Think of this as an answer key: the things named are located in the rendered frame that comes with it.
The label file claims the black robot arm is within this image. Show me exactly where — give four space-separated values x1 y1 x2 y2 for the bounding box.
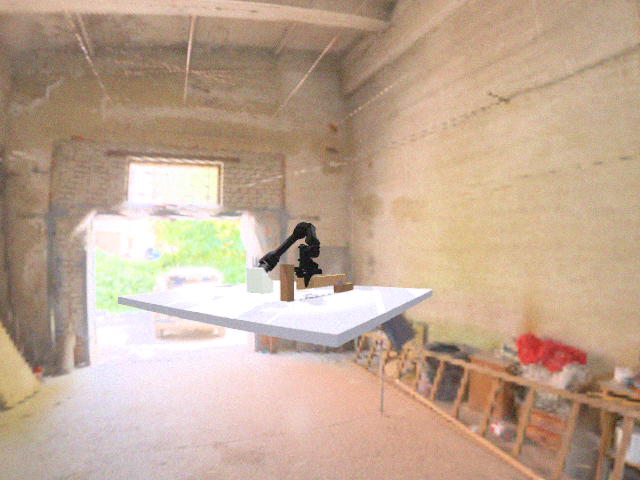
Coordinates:
259 222 320 273

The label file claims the long wooden rail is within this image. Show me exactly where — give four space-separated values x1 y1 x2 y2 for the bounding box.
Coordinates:
296 274 346 291

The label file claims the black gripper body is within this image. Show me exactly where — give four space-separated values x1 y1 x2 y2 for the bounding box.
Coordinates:
294 257 322 275

